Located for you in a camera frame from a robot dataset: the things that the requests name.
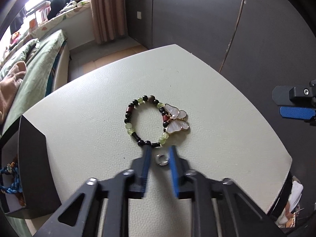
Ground small silver ring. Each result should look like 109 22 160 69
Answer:
155 153 170 166

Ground green black beaded bracelet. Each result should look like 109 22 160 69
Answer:
124 94 171 149

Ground white butterfly pendant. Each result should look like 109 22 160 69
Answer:
164 103 190 134

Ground black jewelry box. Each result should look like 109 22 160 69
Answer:
1 116 61 219

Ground flattened cardboard sheets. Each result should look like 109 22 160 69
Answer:
80 45 148 74

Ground green bed mattress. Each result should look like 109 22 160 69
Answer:
1 30 66 134

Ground floral green quilt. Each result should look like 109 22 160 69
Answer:
1 39 40 80

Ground pink brown curtain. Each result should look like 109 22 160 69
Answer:
90 0 127 44

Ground dark bag on sill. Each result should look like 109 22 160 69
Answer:
47 0 70 20

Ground white bed frame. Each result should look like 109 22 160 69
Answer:
51 42 70 92

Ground white wall socket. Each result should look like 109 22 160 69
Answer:
137 11 142 20

